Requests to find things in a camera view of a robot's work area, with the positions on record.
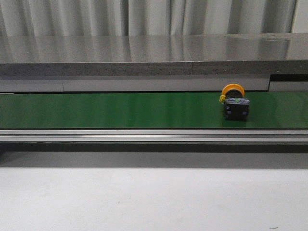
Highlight yellow mushroom push button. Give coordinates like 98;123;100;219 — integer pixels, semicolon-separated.
219;83;250;121

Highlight green conveyor belt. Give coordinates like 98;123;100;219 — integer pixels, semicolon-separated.
0;92;308;129

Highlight grey stone counter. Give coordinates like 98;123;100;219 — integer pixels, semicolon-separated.
0;33;308;92

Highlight white pleated curtain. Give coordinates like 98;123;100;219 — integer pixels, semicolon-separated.
0;0;308;36

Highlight grey conveyor aluminium frame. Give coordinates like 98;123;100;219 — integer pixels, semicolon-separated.
0;128;308;147

